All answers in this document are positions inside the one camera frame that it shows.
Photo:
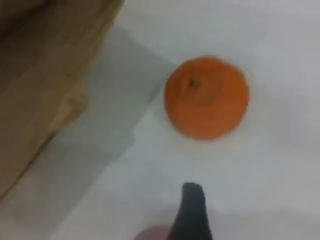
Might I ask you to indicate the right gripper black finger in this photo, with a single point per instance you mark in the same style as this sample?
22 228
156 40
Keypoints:
192 215

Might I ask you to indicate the orange fruit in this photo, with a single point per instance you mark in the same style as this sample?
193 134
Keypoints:
206 100

